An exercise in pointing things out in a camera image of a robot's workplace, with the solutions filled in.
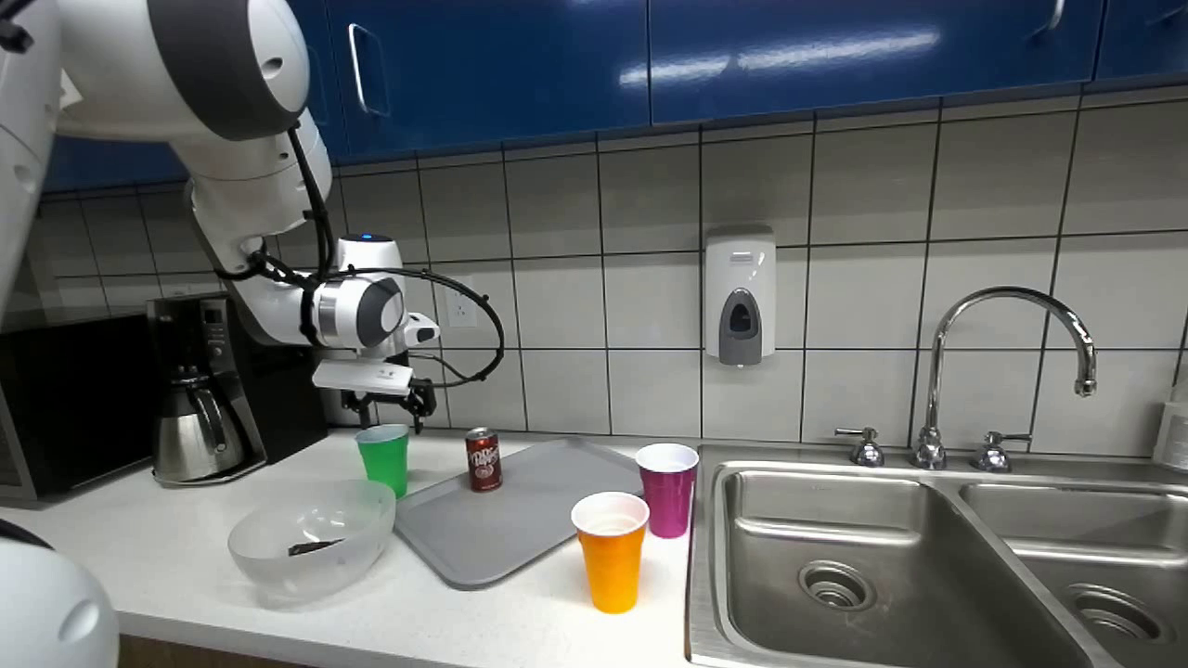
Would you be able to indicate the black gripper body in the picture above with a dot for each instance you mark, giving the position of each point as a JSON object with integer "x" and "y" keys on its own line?
{"x": 390, "y": 356}

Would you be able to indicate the grey plastic tray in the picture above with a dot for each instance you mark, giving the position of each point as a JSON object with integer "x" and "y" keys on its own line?
{"x": 522, "y": 533}

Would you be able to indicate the clear plastic bowl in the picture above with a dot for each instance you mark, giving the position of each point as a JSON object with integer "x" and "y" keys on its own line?
{"x": 309, "y": 578}

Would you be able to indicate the black silver coffee maker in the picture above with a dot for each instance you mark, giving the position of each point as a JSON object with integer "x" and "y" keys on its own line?
{"x": 181, "y": 338}

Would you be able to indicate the wooden base cabinet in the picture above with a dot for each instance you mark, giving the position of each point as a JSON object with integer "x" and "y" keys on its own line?
{"x": 198, "y": 651}

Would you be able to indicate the black microwave oven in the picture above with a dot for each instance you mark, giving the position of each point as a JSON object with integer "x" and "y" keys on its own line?
{"x": 74, "y": 411}

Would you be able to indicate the red brown soda can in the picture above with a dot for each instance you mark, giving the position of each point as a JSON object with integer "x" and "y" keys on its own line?
{"x": 484, "y": 465}

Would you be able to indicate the clear soap bottle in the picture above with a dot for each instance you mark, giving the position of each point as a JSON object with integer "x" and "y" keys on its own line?
{"x": 1173, "y": 440}

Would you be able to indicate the white wall soap dispenser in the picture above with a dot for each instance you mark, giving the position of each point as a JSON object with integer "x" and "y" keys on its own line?
{"x": 736, "y": 265}

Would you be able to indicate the stainless steel double sink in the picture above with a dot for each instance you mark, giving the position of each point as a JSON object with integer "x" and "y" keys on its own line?
{"x": 893, "y": 594}

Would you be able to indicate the purple plastic cup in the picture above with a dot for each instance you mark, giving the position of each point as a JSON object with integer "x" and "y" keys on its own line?
{"x": 671, "y": 496}

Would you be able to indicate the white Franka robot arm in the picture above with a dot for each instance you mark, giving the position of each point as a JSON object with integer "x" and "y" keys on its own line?
{"x": 225, "y": 59}

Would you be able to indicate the chrome gooseneck faucet spout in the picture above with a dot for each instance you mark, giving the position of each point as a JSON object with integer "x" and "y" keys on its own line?
{"x": 928, "y": 371}

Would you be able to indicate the green plastic cup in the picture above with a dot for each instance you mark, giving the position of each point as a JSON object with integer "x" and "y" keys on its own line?
{"x": 384, "y": 465}

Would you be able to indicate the orange plastic cup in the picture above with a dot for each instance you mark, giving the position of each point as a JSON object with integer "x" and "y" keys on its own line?
{"x": 610, "y": 560}

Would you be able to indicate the small dark utensil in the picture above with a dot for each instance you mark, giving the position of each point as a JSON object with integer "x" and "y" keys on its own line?
{"x": 314, "y": 547}

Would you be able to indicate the stainless steel carafe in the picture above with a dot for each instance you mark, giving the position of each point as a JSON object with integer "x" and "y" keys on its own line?
{"x": 198, "y": 440}

